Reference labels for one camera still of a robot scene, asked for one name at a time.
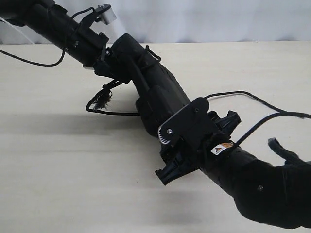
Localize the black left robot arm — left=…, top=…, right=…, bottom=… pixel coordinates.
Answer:
left=0, top=0, right=116, bottom=78

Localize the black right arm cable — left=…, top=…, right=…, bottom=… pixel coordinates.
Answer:
left=204, top=90, right=311, bottom=146

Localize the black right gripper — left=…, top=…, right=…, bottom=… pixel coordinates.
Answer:
left=155, top=111, right=241, bottom=185

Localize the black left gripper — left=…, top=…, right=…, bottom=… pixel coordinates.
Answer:
left=80, top=31, right=115, bottom=78

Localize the black frayed cord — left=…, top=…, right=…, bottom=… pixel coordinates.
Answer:
left=86, top=46, right=161, bottom=117

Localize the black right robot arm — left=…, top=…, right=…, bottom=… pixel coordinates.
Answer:
left=156, top=109, right=311, bottom=229

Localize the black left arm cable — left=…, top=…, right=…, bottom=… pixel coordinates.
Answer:
left=0, top=47, right=68, bottom=67

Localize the black plastic carrying case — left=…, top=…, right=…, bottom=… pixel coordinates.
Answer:
left=111, top=33, right=190, bottom=137

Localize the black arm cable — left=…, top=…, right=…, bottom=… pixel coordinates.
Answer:
left=204, top=90, right=311, bottom=146
left=0, top=47, right=68, bottom=67

